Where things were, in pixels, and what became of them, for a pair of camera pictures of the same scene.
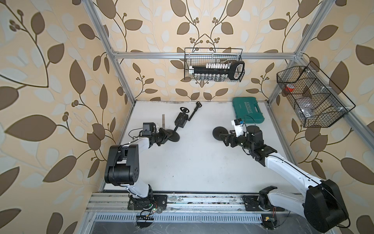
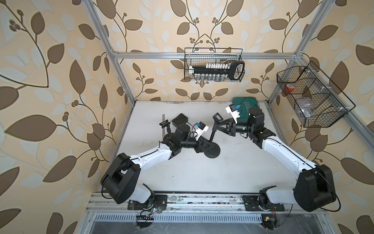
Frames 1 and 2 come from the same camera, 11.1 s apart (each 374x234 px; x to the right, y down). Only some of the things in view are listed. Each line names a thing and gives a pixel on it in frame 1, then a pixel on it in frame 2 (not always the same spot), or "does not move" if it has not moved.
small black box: x=181 y=120 does not move
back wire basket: x=198 y=56 does not move
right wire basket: x=317 y=100 does not move
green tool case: x=248 y=109 does not move
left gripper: x=164 y=135 → x=199 y=148
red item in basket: x=289 y=87 does not move
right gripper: x=233 y=137 → x=230 y=128
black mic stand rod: x=184 y=110 → x=167 y=124
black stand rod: x=198 y=104 → x=217 y=118
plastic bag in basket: x=306 y=106 does not move
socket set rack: x=235 y=70 does not move
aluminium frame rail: x=96 y=202 does not move
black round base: x=218 y=130 → x=213 y=151
